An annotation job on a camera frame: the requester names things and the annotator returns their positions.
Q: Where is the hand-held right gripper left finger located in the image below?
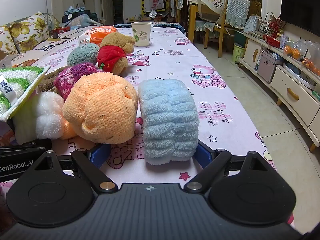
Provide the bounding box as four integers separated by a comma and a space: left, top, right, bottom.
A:
32, 144, 118, 194

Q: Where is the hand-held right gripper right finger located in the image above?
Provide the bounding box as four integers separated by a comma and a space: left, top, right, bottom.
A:
184, 142, 278, 193

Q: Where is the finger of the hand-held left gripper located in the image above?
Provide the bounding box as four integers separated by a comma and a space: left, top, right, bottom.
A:
0, 139, 52, 156

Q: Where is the white fluffy pompom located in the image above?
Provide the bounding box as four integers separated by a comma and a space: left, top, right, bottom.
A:
15, 92, 66, 140

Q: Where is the orange knitted hat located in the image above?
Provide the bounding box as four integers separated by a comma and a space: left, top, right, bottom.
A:
62, 72, 138, 144

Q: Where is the light blue fluffy headband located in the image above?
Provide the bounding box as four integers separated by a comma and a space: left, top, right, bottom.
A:
137, 79, 200, 167

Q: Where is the green white striped cloth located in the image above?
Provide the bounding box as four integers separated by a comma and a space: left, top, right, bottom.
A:
0, 65, 50, 122

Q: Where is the brown knitted bootie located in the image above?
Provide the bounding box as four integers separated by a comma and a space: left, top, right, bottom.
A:
37, 66, 67, 93

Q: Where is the magenta knitted hat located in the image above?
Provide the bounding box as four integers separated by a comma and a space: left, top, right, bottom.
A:
54, 62, 104, 102

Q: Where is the brown teddy bear red shirt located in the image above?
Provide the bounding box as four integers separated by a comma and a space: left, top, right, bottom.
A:
97, 32, 137, 75

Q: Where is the teal knitted hat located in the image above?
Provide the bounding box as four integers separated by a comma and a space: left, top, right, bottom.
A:
67, 42, 100, 66

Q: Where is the pink printed tablecloth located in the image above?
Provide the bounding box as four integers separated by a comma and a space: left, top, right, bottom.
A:
0, 26, 295, 227

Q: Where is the cream television cabinet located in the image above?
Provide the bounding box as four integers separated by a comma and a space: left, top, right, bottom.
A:
239, 32, 320, 153

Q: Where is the green bin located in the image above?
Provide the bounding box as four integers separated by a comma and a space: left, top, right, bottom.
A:
232, 42, 247, 63

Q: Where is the grey metal case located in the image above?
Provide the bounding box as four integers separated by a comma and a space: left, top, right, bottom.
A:
257, 51, 277, 83

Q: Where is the floral sofa cushion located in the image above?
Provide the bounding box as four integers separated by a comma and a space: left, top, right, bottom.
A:
9, 11, 50, 53
0, 26, 18, 55

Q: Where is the orange tissue pack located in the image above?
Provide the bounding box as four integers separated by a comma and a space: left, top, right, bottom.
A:
79, 26, 118, 48

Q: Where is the red flat box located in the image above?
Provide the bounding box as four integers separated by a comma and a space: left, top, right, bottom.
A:
52, 27, 70, 36

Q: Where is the paper cup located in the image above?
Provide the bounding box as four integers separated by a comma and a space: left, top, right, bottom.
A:
131, 22, 152, 47

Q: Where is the floral sofa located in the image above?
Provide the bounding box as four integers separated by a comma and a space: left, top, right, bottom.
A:
0, 11, 105, 69

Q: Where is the red gift box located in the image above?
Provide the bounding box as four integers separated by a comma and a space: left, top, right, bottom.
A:
262, 34, 280, 48

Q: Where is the bag of oranges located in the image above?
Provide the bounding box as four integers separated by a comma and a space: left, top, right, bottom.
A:
284, 40, 307, 60
301, 42, 320, 75

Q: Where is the black suitcase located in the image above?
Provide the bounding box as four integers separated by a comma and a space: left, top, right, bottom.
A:
62, 10, 98, 27

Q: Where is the yellow wooden table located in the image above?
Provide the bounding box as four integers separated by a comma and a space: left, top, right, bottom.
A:
187, 0, 200, 43

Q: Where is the wooden chair quilted cover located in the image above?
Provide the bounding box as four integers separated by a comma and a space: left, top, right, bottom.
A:
204, 0, 250, 58

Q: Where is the red berry plant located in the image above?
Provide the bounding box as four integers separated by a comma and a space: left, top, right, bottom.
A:
267, 12, 285, 38

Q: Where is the chair draped with clothes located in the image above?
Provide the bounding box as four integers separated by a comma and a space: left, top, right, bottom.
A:
171, 0, 188, 23

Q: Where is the cream printed cloth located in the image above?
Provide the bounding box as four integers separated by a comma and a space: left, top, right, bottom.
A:
199, 0, 228, 15

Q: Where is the television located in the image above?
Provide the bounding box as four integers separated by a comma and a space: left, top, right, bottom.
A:
280, 0, 320, 37

